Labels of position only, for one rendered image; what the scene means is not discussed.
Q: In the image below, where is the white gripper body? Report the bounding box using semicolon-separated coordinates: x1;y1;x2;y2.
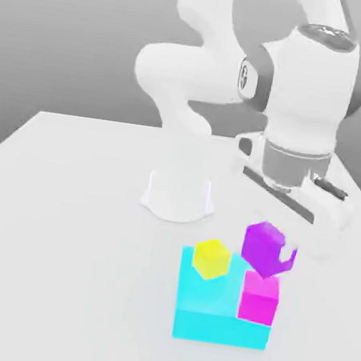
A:
221;155;361;265

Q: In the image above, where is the small purple cube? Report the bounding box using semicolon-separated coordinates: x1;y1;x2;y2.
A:
238;217;302;283

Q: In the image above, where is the small magenta cube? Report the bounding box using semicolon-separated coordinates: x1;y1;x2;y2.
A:
236;269;283;328

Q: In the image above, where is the small yellow cube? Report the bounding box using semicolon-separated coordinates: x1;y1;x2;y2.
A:
190;235;234;284

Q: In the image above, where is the large cyan box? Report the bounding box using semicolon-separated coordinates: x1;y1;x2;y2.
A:
170;244;282;353

